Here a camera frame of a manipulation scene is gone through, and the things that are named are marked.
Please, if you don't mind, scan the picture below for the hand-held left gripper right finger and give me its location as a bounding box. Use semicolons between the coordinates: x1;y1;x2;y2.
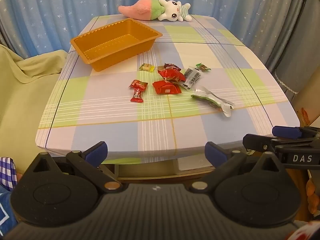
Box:
190;142;288;193

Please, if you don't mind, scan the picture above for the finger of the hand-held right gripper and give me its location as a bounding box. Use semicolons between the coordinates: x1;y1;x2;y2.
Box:
243;133;283;153
272;126;320;140

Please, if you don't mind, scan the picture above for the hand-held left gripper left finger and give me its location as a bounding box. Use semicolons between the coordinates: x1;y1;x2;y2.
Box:
25;141;123;194

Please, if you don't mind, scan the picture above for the silver and green snack packet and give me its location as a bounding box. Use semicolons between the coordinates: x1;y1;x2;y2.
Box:
191;85;234;117

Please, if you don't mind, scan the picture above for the small red candy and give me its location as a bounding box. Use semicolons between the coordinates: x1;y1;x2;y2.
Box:
130;89;145;103

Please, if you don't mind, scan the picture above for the black striped snack packet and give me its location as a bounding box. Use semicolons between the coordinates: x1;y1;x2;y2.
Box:
180;66;202;90

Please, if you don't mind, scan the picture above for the wide red candy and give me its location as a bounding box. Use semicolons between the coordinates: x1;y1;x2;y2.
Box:
129;79;148;90

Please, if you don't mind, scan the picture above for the red snack packet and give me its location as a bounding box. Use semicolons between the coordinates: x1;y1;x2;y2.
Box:
152;80;182;95
158;69;187;83

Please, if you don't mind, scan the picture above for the green candy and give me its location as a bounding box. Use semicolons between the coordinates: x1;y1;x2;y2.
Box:
195;62;211;72

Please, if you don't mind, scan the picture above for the red and brown candy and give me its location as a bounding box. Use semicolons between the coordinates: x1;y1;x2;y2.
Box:
164;62;182;72

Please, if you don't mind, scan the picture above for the orange plastic tray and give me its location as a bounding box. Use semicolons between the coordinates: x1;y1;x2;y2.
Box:
70;18;163;72

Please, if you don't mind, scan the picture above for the red and white cloth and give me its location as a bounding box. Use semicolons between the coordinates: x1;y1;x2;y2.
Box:
285;220;320;240

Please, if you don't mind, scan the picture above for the grey curtain with lace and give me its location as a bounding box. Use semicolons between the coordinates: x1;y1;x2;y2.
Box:
265;0;320;98

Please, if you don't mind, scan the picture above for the blue checked cloth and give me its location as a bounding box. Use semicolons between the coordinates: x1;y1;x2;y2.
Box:
0;157;18;193

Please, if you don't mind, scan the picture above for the light green sofa cover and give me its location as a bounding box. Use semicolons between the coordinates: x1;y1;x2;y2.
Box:
0;44;69;178

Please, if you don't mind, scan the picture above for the blue denim cloth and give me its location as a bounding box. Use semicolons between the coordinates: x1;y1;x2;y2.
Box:
0;185;20;233

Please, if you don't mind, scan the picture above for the blue starry curtain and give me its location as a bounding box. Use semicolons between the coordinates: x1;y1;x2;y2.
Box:
0;0;310;68

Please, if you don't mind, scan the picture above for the pink and white plush toy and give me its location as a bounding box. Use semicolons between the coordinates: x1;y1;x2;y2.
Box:
118;0;192;22

